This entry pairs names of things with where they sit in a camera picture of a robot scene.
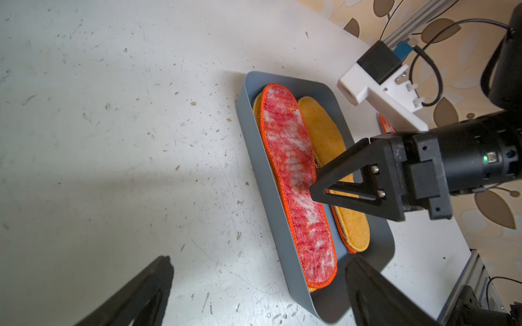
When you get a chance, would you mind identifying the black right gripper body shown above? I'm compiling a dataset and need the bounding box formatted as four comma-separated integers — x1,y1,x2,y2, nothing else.
397,110,521,220

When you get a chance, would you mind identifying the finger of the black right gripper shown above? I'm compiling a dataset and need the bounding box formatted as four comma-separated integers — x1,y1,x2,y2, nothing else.
310,136,408,222

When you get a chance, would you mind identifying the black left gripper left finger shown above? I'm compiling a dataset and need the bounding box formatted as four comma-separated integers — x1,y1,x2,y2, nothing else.
77,256,175,325

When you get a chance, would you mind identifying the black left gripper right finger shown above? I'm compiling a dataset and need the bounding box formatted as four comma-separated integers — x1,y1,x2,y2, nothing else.
345,255,438,325

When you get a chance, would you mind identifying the red insole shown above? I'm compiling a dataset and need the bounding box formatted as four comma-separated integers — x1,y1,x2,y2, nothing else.
260,84,338,290
377,114,396,134
330,205,357,254

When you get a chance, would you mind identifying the yellow insole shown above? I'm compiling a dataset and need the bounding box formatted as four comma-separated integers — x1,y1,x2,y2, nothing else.
253,92,317,293
298,96,371,253

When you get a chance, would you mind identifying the blue-grey storage box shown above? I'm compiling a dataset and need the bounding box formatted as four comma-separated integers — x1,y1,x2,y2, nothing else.
235,71,396,325

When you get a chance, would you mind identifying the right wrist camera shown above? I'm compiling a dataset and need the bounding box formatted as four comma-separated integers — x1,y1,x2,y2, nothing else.
338,41,429,132

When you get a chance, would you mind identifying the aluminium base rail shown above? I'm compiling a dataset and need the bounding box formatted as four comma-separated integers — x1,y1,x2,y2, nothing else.
437,250,521,326

